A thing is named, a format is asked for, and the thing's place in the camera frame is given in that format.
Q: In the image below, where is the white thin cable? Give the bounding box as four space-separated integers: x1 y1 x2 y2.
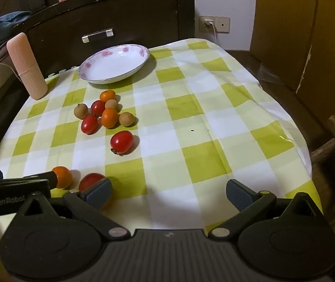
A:
0 59 24 84

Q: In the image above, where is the small orange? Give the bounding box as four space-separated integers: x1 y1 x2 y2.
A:
52 165 73 189

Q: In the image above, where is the white wall socket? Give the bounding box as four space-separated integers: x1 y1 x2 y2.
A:
199 16 230 34

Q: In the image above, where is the white floral porcelain plate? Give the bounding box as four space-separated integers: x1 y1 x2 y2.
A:
77 44 150 85

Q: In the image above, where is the green white checkered tablecloth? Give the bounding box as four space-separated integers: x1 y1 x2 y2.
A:
0 39 320 230

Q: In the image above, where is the large red tomato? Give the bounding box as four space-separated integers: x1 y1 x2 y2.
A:
78 172 105 192

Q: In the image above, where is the clear acrylic drawer handle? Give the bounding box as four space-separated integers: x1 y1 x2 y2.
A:
82 28 114 43

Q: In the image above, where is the pink ribbed cylinder container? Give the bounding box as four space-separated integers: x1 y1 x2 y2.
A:
6 32 48 100

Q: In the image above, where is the orange kumquat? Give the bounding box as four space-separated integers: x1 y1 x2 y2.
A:
101 108 119 129
99 90 117 103

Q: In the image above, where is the red cherry tomato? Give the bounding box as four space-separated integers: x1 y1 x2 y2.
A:
110 130 134 155
81 115 98 134
90 100 106 117

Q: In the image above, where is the brown longan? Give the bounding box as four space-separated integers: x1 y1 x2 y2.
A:
105 99 120 111
119 112 136 127
74 103 89 120

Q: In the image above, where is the dark wooden cabinet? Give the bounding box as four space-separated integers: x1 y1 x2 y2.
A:
13 0 195 76

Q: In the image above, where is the orange kumquat top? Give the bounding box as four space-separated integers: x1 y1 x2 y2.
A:
99 90 117 103

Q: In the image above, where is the red cherry tomato front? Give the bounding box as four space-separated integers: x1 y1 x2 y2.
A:
110 130 134 155

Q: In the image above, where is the green foam mat edge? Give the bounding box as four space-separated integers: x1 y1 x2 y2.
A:
46 66 78 80

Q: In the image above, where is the blue cloth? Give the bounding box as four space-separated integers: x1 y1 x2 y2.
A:
0 11 32 45

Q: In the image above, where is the white charger plug cable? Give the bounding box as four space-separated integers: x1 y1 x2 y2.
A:
203 18 218 45

